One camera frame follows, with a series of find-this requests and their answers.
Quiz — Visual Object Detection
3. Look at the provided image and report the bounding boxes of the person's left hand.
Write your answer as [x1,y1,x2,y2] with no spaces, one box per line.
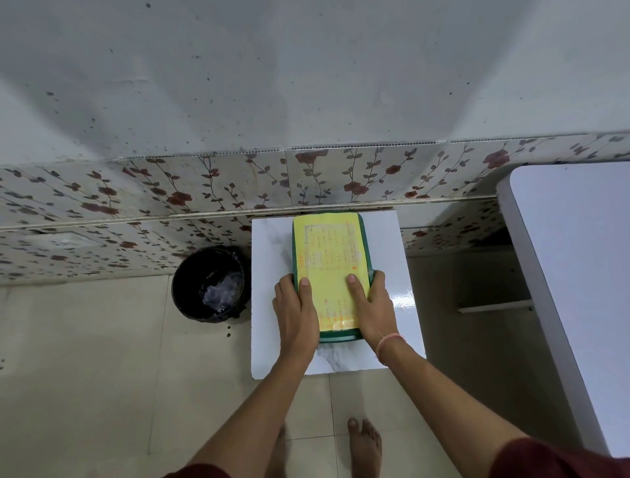
[272,273,321,364]

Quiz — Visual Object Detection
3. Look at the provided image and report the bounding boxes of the dark red shirt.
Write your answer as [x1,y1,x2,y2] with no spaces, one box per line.
[162,437,630,478]

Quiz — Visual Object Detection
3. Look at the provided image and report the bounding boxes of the crumpled clear plastic bag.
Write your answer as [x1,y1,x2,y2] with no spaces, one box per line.
[201,271,245,312]

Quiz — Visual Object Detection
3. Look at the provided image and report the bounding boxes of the person's left forearm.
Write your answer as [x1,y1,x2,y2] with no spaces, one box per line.
[186,352,318,478]

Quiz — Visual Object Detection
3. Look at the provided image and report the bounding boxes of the person's right hand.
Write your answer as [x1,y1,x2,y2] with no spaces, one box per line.
[346,269,400,353]

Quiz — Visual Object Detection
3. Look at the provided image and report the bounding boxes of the large white table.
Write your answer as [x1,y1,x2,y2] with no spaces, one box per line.
[495,161,630,459]

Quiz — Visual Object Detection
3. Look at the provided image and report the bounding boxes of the person's right foot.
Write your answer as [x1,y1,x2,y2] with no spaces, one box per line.
[346,417,383,478]

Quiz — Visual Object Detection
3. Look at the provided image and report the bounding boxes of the white table crossbar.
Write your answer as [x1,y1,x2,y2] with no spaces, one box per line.
[457,299,535,315]

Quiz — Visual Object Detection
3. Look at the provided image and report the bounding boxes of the green plastic box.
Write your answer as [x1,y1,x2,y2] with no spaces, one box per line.
[293,255,375,344]

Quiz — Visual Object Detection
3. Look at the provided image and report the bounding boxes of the green lid with yellow label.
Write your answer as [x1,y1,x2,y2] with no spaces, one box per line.
[291,211,376,344]

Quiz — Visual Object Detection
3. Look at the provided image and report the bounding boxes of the pink thread bracelet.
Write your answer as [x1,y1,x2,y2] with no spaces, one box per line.
[375,332,408,366]

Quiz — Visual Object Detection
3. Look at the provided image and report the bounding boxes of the person's right forearm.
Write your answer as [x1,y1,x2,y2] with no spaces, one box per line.
[376,339,530,478]

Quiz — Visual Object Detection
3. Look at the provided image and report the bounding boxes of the black trash bin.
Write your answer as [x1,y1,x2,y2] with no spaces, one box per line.
[171,245,252,324]

